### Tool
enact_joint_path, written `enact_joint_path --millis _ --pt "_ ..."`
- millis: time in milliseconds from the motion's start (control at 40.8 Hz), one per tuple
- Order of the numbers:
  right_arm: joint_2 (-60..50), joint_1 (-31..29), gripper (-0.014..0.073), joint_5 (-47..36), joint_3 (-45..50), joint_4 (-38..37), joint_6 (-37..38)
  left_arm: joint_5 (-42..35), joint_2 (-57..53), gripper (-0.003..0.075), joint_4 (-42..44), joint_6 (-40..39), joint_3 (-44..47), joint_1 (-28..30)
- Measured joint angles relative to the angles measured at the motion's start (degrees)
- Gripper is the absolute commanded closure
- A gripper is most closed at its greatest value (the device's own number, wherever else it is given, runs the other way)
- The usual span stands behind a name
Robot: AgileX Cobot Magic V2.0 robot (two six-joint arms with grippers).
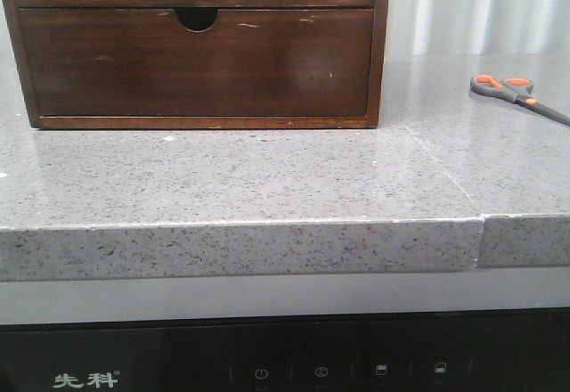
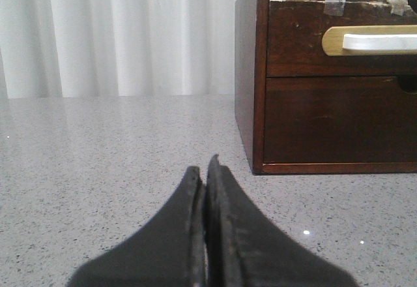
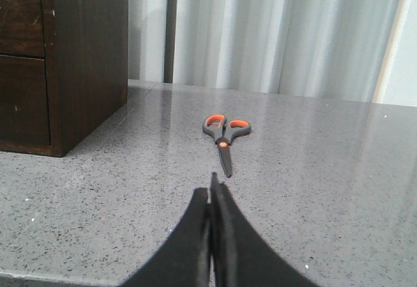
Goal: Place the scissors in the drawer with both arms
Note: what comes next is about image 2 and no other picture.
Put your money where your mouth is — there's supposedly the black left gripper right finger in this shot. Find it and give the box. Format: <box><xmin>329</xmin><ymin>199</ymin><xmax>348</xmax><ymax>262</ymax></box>
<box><xmin>205</xmin><ymin>155</ymin><xmax>357</xmax><ymax>286</ymax></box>

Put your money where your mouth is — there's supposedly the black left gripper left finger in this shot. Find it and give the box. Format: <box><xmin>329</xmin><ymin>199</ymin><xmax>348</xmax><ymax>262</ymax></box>
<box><xmin>68</xmin><ymin>166</ymin><xmax>205</xmax><ymax>286</ymax></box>

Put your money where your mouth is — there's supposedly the white drawer handle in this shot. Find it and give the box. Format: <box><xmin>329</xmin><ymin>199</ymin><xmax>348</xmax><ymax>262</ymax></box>
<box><xmin>342</xmin><ymin>34</ymin><xmax>416</xmax><ymax>52</ymax></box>

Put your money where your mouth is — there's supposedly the wooden drawer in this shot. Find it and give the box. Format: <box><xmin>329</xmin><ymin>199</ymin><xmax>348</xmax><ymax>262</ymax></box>
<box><xmin>266</xmin><ymin>0</ymin><xmax>416</xmax><ymax>78</ymax></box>
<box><xmin>264</xmin><ymin>76</ymin><xmax>416</xmax><ymax>163</ymax></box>

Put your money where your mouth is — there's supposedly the dark wooden drawer cabinet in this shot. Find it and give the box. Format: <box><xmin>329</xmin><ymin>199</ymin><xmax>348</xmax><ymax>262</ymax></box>
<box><xmin>235</xmin><ymin>0</ymin><xmax>416</xmax><ymax>175</ymax></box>

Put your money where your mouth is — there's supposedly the white curtain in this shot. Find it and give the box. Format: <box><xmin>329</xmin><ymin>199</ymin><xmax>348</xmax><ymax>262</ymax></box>
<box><xmin>1</xmin><ymin>0</ymin><xmax>235</xmax><ymax>98</ymax></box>

